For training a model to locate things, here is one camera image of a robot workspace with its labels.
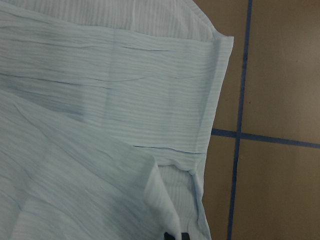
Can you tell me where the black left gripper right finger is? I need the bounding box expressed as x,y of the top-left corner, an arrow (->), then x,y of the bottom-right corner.
181,232 -> 188,240

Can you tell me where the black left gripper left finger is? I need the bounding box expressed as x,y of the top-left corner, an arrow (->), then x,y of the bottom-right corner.
163,232 -> 175,240

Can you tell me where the light blue button shirt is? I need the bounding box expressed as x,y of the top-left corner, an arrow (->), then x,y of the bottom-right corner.
0,0 -> 234,240

